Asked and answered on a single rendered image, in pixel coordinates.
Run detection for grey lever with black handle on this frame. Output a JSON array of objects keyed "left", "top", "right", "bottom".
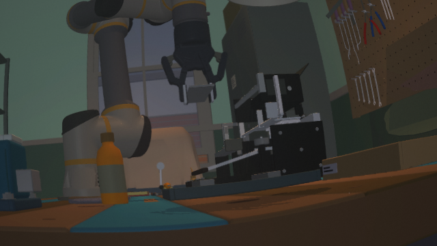
[{"left": 191, "top": 148, "right": 260, "bottom": 177}]

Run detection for blue pliers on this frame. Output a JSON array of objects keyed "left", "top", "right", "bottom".
[{"left": 367, "top": 2, "right": 388, "bottom": 38}]

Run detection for teal mat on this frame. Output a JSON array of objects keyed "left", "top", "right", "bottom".
[{"left": 69, "top": 195, "right": 229, "bottom": 234}]

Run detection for grey flat block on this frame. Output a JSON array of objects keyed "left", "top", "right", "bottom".
[{"left": 251, "top": 170, "right": 282, "bottom": 181}]

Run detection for tall grey cabinet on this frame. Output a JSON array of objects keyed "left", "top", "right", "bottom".
[{"left": 221, "top": 0, "right": 339, "bottom": 159}]

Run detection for blue machine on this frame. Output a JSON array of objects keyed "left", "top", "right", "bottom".
[{"left": 0, "top": 133, "right": 43, "bottom": 213}]

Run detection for green rounded bag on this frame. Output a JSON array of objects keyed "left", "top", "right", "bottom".
[{"left": 383, "top": 98, "right": 437, "bottom": 138}]

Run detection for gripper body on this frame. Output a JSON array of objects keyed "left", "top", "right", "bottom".
[{"left": 172, "top": 20, "right": 215, "bottom": 72}]

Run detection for white label plate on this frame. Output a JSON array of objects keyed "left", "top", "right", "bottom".
[{"left": 322, "top": 163, "right": 339, "bottom": 177}]

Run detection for window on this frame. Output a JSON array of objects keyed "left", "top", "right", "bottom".
[{"left": 86, "top": 17, "right": 216, "bottom": 165}]

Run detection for cardboard box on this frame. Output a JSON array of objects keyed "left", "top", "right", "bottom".
[{"left": 322, "top": 134, "right": 437, "bottom": 181}]

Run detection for orange bottle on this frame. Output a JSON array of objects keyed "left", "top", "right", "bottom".
[{"left": 96, "top": 132, "right": 130, "bottom": 206}]

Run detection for purple handled screwdriver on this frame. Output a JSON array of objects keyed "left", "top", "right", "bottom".
[
  {"left": 341, "top": 2, "right": 361, "bottom": 65},
  {"left": 333, "top": 9, "right": 352, "bottom": 61}
]

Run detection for black typewriter carriage body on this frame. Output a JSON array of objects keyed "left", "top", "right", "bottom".
[{"left": 214, "top": 63, "right": 328, "bottom": 185}]

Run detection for white ball-headed pin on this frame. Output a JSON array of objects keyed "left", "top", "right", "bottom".
[{"left": 156, "top": 161, "right": 166, "bottom": 188}]

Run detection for red pliers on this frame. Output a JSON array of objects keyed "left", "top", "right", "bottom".
[{"left": 361, "top": 9, "right": 383, "bottom": 46}]

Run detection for dark blue base plate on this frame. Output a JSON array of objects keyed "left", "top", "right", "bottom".
[{"left": 161, "top": 168, "right": 324, "bottom": 202}]

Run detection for brown pegboard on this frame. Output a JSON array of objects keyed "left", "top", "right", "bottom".
[{"left": 324, "top": 0, "right": 437, "bottom": 120}]

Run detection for beige rounded cover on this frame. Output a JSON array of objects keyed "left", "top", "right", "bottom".
[{"left": 122, "top": 126, "right": 201, "bottom": 191}]

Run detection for grey scale plate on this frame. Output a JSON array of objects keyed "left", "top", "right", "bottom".
[{"left": 183, "top": 83, "right": 215, "bottom": 105}]

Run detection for black stand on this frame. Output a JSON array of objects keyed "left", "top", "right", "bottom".
[{"left": 0, "top": 53, "right": 12, "bottom": 136}]

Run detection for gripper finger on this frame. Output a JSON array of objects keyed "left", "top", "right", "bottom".
[
  {"left": 160, "top": 55, "right": 189, "bottom": 105},
  {"left": 203, "top": 51, "right": 229, "bottom": 103}
]

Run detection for silver wrench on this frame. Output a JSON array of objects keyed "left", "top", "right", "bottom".
[
  {"left": 362, "top": 72, "right": 372, "bottom": 105},
  {"left": 350, "top": 76, "right": 362, "bottom": 103},
  {"left": 357, "top": 74, "right": 367, "bottom": 105},
  {"left": 367, "top": 70, "right": 377, "bottom": 107},
  {"left": 371, "top": 67, "right": 382, "bottom": 108}
]

